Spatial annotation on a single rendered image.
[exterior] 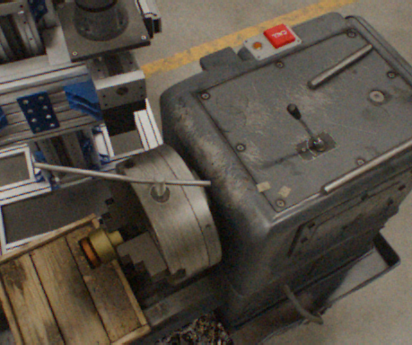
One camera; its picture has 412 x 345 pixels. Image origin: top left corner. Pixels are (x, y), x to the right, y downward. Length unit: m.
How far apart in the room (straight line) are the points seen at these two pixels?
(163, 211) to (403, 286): 1.60
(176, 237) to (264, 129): 0.31
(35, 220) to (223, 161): 1.33
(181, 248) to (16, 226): 1.30
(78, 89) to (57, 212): 0.86
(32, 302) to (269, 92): 0.79
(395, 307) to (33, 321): 1.58
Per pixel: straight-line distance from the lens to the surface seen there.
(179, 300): 1.34
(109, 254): 1.14
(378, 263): 1.82
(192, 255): 1.08
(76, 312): 1.34
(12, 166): 2.42
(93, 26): 1.40
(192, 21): 3.19
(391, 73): 1.29
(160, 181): 0.96
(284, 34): 1.29
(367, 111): 1.19
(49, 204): 2.27
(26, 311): 1.38
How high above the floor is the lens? 2.15
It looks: 59 degrees down
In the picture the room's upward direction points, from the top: 2 degrees clockwise
